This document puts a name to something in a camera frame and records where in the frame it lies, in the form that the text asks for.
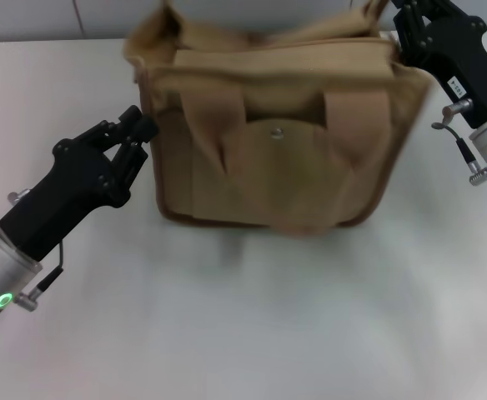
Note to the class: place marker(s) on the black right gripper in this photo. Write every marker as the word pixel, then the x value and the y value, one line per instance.
pixel 464 58

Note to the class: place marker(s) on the khaki canvas food bag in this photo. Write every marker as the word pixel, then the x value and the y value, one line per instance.
pixel 277 179

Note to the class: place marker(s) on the silver left gripper connector stub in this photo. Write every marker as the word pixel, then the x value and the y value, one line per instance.
pixel 20 195

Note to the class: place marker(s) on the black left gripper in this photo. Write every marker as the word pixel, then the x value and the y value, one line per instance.
pixel 72 187

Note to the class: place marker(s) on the silver right gripper connector stub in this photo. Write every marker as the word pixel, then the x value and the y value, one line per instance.
pixel 457 109

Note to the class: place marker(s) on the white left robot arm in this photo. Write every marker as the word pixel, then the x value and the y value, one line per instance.
pixel 1 275

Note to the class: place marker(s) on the silver gripper connector stub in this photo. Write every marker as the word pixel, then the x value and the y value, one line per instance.
pixel 20 195
pixel 457 109

